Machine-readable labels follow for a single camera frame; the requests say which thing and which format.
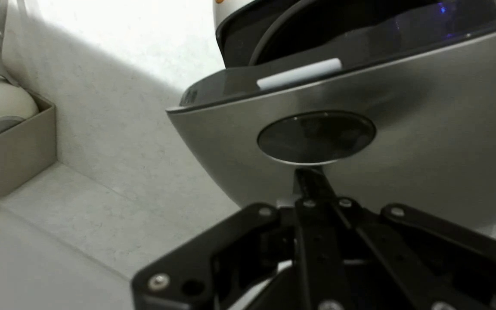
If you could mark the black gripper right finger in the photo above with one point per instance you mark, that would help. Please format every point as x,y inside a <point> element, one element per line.
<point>430,229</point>

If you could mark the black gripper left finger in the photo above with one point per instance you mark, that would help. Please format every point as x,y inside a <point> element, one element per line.
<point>235,229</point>

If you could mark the silver rice cooker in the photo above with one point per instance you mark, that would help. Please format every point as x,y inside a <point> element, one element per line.
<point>430,143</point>

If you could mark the cream frying pan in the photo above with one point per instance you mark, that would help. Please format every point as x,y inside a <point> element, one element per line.
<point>0,103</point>

